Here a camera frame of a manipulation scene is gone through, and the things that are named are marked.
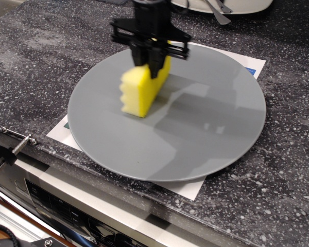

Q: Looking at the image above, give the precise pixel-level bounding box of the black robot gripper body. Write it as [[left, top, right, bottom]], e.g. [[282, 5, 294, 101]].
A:
[[111, 1, 191, 59]]

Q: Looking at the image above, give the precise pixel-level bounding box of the metal clamp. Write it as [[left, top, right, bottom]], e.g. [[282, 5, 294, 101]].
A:
[[0, 127, 39, 172]]

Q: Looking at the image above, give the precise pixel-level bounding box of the black braided cable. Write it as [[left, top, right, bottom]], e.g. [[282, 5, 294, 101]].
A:
[[0, 222, 23, 247]]

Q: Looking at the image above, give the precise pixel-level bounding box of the white plate in background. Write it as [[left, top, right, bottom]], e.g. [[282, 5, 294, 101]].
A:
[[169, 0, 273, 15]]

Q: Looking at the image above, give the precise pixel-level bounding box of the grey round plate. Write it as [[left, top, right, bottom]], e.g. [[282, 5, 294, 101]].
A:
[[67, 44, 266, 182]]

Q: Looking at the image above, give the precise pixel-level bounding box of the metal fork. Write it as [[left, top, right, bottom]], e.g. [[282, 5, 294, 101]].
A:
[[216, 0, 233, 13]]

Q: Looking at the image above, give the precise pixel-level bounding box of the metal spoon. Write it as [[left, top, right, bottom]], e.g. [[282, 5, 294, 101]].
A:
[[205, 0, 231, 25]]

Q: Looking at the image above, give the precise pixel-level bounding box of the stainless dishwasher front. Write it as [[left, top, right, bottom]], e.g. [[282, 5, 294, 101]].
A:
[[0, 158, 224, 246]]

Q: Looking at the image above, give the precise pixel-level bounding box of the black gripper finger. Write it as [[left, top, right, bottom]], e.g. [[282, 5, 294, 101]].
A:
[[148, 47, 167, 79], [130, 42, 148, 66]]

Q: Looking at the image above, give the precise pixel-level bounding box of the yellow sponge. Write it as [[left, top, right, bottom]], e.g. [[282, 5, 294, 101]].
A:
[[119, 56, 171, 118]]

